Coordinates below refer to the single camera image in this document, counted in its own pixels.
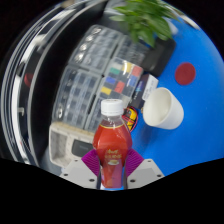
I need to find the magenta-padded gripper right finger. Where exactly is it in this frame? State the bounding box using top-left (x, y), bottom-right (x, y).
top-left (125, 148), bottom-right (165, 190)

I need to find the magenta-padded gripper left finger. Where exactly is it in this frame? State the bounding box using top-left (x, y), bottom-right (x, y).
top-left (61, 148), bottom-right (101, 190)

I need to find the red drink bottle white cap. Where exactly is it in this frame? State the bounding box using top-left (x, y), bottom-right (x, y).
top-left (92, 98), bottom-right (133, 190)

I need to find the black rounded device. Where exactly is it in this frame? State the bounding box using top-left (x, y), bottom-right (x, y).
top-left (71, 139), bottom-right (94, 157)

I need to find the white perforated crate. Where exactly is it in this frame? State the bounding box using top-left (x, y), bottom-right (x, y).
top-left (49, 121), bottom-right (98, 168)

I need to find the yellow multimeter with red leads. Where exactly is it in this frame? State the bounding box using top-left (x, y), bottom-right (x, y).
top-left (121, 105), bottom-right (139, 133)

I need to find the white cup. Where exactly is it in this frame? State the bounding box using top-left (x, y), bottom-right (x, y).
top-left (142, 87), bottom-right (185, 130)

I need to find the grey small-parts drawer cabinet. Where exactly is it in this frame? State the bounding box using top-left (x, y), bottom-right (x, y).
top-left (52, 64), bottom-right (101, 129)
top-left (68, 24), bottom-right (124, 73)

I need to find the black box with white label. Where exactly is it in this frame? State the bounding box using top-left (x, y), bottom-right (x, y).
top-left (131, 73), bottom-right (159, 109)

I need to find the flat round red coaster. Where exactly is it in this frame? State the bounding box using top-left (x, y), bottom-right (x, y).
top-left (174, 62), bottom-right (197, 86)

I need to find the plain black box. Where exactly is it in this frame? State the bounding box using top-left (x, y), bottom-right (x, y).
top-left (143, 38), bottom-right (177, 78)

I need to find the wide grey drawer cabinet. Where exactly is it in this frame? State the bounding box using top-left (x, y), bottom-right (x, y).
top-left (84, 34), bottom-right (151, 131)

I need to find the green leafy plant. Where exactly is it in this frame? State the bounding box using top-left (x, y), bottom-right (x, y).
top-left (109, 0), bottom-right (183, 48)

